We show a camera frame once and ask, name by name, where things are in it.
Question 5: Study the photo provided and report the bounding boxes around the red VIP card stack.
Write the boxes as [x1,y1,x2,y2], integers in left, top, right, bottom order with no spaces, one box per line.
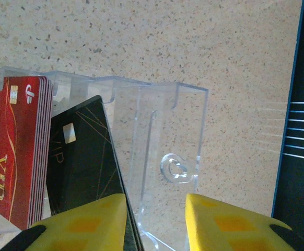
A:
[0,76,54,231]

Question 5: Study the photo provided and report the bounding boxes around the clear acrylic card box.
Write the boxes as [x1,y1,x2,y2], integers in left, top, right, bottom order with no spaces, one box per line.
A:
[0,66,209,251]

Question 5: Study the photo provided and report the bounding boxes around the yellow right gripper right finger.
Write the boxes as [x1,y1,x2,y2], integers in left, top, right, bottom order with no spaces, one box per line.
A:
[185,192,304,251]

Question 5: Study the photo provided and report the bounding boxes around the black VIP card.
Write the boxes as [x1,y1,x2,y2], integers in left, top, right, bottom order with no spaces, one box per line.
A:
[46,94,145,251]

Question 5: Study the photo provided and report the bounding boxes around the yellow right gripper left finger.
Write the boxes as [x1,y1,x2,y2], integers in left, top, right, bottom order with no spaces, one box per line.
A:
[0,193,128,251]

